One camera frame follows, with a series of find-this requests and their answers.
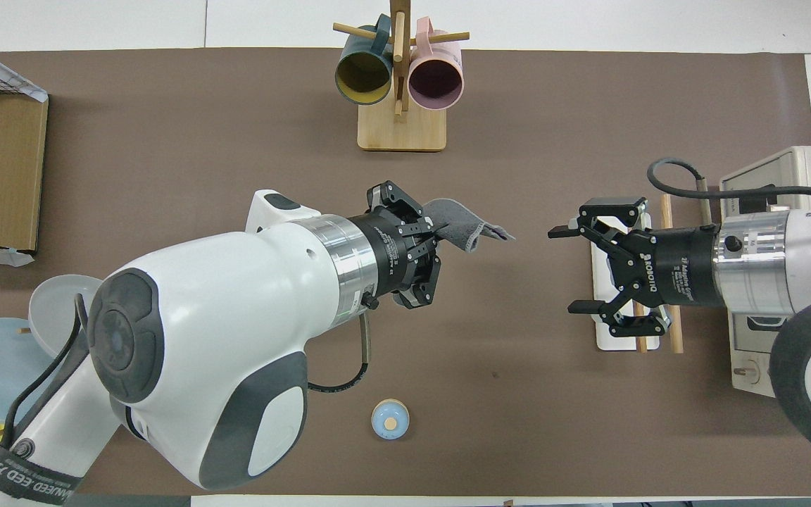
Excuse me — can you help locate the dark teal mug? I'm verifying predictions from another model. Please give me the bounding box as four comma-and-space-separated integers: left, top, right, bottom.
335, 14, 394, 106

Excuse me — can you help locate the purple and grey towel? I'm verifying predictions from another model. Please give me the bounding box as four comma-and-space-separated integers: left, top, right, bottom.
421, 199, 517, 254

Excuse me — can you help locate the white rack with wooden bars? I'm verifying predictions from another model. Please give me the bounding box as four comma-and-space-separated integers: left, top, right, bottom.
589, 194, 684, 354

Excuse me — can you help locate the wooden mug tree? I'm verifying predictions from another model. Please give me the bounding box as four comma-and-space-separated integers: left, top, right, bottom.
333, 0, 470, 152

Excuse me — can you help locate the brown table mat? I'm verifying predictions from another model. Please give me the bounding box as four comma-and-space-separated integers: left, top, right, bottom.
0, 48, 811, 497

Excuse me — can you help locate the grey plate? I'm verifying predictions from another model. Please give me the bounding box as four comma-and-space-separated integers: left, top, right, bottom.
29, 275, 105, 357

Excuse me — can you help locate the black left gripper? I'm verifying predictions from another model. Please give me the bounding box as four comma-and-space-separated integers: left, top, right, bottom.
349, 182, 448, 309

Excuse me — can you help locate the beige toaster oven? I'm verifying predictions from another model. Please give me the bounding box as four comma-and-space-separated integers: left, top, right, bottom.
719, 146, 811, 399

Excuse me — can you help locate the pink mug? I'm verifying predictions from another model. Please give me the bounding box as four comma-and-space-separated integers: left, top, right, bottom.
408, 17, 464, 111

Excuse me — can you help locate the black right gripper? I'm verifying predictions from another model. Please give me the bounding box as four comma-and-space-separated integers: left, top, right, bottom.
548, 197, 723, 337

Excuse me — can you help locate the blue jar with wooden knob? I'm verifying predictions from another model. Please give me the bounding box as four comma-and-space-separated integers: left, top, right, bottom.
371, 399, 410, 440

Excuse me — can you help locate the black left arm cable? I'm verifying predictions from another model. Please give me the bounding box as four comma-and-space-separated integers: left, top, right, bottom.
0, 294, 373, 451

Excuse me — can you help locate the wooden plate rack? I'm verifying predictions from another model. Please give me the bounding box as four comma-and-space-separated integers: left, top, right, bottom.
0, 325, 32, 445

